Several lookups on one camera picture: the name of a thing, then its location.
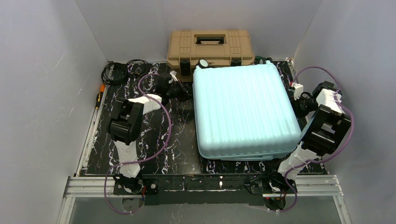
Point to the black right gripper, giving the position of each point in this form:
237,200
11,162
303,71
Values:
299,105

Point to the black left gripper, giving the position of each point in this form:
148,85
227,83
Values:
182,91

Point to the light blue suitcase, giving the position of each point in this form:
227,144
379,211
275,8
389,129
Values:
243,113

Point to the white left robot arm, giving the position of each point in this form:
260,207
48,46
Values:
126,119

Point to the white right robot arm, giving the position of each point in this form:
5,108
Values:
324,131

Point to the tan plastic toolbox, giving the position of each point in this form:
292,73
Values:
220,48

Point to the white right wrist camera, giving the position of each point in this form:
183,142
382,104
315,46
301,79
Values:
298,90

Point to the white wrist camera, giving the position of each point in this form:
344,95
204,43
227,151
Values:
173,74
298,90

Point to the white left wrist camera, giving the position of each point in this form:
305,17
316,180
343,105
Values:
173,74

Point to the green handled screwdriver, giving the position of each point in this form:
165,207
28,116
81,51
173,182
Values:
260,58

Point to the orange handled screwdriver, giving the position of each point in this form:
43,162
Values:
98,101

